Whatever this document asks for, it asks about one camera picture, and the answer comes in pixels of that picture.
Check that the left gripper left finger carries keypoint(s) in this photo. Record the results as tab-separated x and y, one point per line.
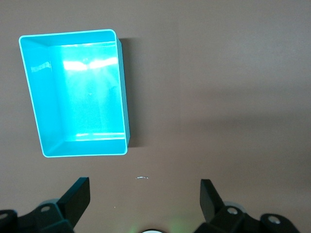
73	204

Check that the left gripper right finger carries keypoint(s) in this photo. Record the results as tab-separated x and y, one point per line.
213	208

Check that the small silvery scrap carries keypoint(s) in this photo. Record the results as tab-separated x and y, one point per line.
142	177

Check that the turquoise plastic bin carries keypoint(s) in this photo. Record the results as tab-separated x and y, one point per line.
85	97

